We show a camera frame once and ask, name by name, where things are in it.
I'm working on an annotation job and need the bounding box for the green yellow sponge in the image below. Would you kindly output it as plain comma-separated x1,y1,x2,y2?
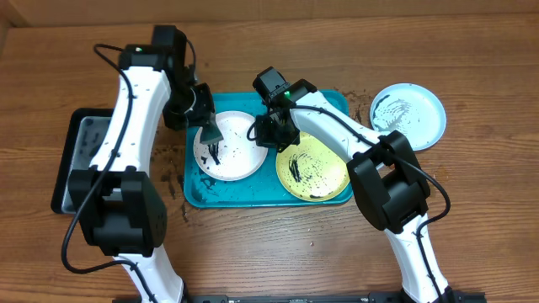
200,120,223,145

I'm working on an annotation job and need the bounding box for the white speckled plate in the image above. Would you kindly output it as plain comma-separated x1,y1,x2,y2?
193,111,268,181

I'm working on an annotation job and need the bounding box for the light blue speckled plate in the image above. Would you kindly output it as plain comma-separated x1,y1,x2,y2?
370,83,447,151

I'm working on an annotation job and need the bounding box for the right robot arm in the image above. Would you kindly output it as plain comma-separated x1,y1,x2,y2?
248,66,451,302

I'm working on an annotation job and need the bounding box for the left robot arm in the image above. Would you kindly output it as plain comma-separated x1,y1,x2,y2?
61,25,222,302

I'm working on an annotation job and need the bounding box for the teal plastic tray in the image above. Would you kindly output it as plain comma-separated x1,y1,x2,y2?
184,90,353,208

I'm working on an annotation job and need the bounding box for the black rectangular water tray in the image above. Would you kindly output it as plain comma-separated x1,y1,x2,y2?
51,108,114,214

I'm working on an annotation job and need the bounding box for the green rimmed plate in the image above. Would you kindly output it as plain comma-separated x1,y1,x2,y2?
275,132,352,204

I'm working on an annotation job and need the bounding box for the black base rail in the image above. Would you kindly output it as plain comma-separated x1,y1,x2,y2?
182,289,487,303

